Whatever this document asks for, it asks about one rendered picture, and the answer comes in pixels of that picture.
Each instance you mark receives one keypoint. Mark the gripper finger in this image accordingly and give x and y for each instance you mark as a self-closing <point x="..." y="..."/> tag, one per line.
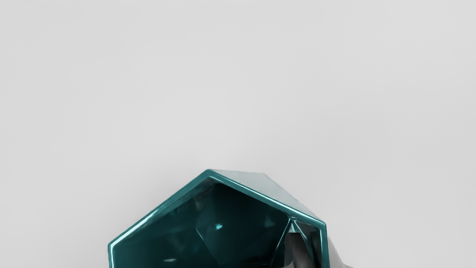
<point x="298" y="255"/>

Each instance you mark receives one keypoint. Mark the teal faceted mug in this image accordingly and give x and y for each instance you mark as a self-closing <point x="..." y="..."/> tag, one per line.
<point x="238" y="219"/>

